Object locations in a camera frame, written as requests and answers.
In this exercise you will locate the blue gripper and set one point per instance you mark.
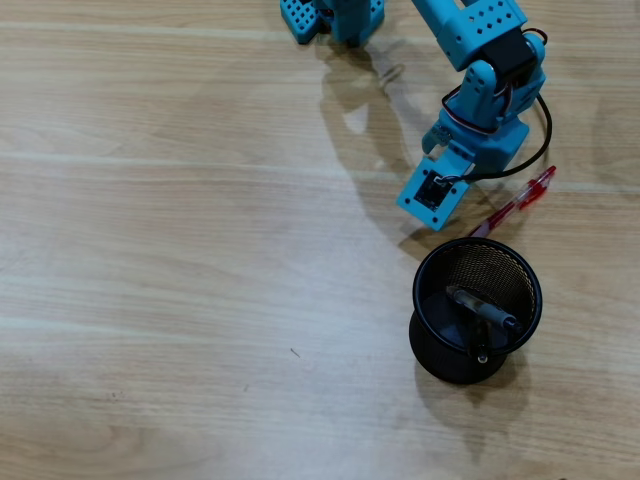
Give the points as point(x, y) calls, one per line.
point(436, 138)

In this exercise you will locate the red gel pen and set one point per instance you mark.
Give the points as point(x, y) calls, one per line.
point(535, 190)

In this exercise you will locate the clear pen grey grip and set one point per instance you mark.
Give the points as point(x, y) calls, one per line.
point(492, 315)

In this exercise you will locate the black grip gel pen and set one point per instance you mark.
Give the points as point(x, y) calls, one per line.
point(481, 350)

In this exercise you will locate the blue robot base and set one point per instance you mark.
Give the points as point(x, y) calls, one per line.
point(345, 20)

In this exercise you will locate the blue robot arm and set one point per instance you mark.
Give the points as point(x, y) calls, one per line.
point(475, 30)

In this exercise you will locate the black mesh pen holder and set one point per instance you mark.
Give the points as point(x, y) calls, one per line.
point(440, 360)

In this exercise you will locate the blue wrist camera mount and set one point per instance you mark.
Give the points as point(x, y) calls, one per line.
point(415, 200)

